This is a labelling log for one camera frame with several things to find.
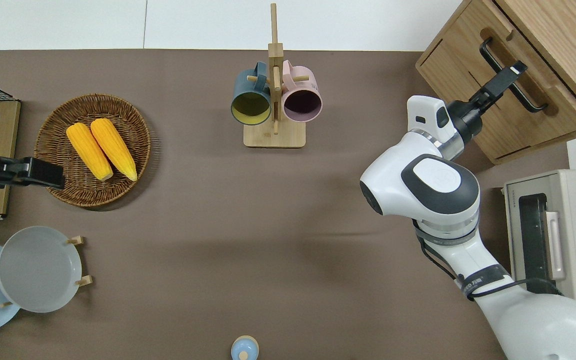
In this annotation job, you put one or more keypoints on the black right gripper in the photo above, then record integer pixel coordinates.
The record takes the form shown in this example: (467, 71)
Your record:
(465, 120)

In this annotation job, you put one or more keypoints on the light wooden drawer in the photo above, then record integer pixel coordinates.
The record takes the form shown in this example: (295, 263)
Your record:
(518, 117)

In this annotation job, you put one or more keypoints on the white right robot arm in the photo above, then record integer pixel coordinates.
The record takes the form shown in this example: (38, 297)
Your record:
(438, 185)

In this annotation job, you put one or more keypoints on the brown wicker basket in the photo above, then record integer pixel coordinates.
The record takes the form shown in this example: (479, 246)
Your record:
(68, 195)

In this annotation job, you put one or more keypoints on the yellow corn cob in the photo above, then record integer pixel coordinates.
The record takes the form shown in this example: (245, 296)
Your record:
(113, 147)
(88, 150)

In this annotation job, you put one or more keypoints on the light wooden cabinet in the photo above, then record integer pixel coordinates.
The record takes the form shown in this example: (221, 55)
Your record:
(568, 40)

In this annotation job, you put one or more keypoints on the wooden plate rack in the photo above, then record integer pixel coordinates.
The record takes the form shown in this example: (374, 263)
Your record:
(75, 240)

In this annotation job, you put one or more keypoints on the grey plate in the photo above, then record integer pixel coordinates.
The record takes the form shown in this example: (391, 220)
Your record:
(38, 270)

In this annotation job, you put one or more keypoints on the brown table mat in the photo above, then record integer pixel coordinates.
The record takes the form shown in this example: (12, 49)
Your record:
(218, 225)

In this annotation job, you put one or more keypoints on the pink mug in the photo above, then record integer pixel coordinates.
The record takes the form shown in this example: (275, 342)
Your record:
(305, 80)

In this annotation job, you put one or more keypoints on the dark blue mug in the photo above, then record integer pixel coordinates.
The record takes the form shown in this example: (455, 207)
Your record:
(245, 82)

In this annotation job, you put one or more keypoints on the wooden mug rack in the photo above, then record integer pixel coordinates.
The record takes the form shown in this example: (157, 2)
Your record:
(274, 137)

